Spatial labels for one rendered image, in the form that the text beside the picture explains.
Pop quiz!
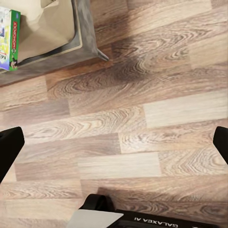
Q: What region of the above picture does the board game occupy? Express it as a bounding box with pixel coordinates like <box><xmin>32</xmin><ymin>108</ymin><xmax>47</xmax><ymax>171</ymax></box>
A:
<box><xmin>0</xmin><ymin>6</ymin><xmax>20</xmax><ymax>71</ymax></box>

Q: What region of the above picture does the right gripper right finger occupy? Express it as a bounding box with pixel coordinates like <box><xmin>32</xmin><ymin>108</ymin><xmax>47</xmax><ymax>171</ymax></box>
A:
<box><xmin>213</xmin><ymin>126</ymin><xmax>228</xmax><ymax>165</ymax></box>

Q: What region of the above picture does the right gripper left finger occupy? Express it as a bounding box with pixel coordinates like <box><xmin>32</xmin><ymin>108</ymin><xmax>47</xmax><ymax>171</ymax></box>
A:
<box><xmin>0</xmin><ymin>126</ymin><xmax>25</xmax><ymax>183</ymax></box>

